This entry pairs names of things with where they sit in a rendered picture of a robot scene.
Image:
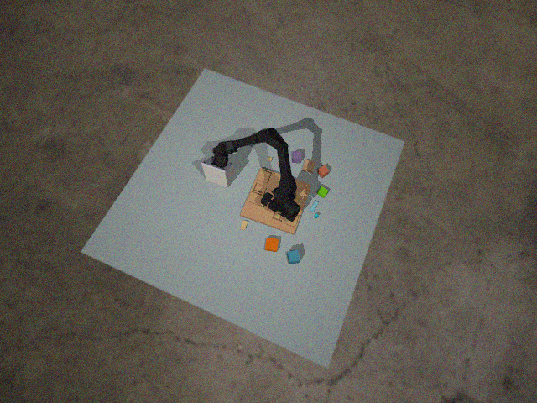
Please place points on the tan wooden puzzle board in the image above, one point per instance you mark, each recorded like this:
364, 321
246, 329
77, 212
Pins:
266, 181

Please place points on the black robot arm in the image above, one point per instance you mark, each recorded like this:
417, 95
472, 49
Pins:
285, 194

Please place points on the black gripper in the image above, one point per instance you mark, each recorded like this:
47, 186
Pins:
267, 199

